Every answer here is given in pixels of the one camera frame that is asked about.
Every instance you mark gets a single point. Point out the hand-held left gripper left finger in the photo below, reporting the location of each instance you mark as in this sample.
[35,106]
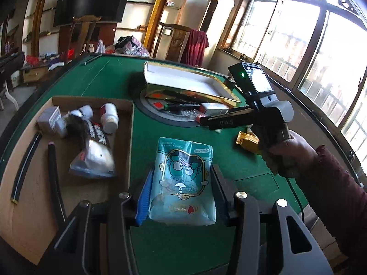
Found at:
[143,197]

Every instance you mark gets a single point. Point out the gold foil packet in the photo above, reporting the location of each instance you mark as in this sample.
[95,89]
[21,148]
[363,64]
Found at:
[246,141]

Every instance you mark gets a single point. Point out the black silver snack packet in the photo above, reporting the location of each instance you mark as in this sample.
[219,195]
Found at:
[91,154]

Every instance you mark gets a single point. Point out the small white red-label bottle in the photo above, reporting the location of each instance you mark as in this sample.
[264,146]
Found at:
[110,120]

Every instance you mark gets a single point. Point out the person's right forearm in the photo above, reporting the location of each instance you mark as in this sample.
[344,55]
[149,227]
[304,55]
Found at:
[335,194]

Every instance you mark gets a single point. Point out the teal cartoon tissue pack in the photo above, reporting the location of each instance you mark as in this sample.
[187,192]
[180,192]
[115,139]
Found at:
[183,177]

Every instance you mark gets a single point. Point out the low wooden table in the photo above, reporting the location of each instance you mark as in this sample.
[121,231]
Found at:
[34,74]

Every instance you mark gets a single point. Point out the cardboard box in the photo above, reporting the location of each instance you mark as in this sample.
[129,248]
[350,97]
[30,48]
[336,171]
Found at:
[34,206]

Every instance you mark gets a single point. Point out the green folding game table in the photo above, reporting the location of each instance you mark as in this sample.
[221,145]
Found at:
[11,63]

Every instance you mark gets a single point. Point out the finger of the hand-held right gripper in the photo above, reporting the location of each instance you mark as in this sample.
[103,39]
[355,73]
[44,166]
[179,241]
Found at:
[238,109]
[226,121]

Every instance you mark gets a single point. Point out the dark wooden chair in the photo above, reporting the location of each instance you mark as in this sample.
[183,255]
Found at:
[86,20]

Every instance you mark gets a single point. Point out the white carton red end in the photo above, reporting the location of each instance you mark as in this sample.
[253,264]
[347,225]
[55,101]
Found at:
[215,108]

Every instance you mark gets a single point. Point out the thin black pen yellow end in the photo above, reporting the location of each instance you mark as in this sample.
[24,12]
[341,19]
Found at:
[24,169]

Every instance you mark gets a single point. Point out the wooden chair with cloth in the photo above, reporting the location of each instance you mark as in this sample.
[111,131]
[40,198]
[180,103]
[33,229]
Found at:
[175,43]

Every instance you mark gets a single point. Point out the floral bag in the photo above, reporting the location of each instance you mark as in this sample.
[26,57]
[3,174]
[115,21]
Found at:
[132,47]

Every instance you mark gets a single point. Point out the person's right hand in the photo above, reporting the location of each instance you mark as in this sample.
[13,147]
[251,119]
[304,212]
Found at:
[292,154]

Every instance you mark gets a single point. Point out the window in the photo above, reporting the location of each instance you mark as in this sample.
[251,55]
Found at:
[286,28]

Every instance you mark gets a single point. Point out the pink grey card box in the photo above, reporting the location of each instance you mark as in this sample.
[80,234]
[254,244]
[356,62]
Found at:
[48,119]

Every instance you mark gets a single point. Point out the dark red cloth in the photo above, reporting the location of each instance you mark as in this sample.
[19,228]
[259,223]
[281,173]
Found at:
[196,45]

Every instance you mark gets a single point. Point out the white plastic bag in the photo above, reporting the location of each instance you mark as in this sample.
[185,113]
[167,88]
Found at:
[101,47]

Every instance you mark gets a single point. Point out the white standing air conditioner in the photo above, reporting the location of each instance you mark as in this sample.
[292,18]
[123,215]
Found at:
[228,11]

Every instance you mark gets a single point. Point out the black television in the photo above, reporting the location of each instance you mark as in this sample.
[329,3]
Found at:
[91,3]

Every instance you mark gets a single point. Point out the dark green bar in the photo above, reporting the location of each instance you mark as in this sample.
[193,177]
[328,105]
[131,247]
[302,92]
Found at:
[92,59]

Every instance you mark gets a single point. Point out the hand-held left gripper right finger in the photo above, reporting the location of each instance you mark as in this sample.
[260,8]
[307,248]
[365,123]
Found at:
[222,187]

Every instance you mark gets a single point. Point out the gold box white inside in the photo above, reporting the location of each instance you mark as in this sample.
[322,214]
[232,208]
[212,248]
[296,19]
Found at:
[183,77]

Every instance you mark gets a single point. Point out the black marker pink tip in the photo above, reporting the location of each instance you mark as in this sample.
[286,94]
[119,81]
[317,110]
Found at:
[54,177]

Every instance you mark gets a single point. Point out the large white medicine bottle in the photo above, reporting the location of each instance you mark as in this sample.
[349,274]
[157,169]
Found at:
[84,111]

